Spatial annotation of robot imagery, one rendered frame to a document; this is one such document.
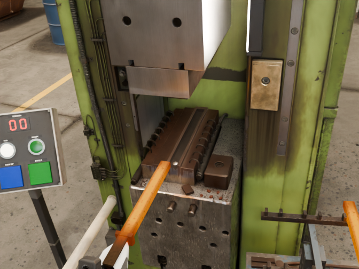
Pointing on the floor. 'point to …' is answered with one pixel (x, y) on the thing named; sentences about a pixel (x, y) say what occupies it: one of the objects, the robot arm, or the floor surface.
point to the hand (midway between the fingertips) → (121, 243)
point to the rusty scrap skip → (10, 8)
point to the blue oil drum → (53, 22)
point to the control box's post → (47, 226)
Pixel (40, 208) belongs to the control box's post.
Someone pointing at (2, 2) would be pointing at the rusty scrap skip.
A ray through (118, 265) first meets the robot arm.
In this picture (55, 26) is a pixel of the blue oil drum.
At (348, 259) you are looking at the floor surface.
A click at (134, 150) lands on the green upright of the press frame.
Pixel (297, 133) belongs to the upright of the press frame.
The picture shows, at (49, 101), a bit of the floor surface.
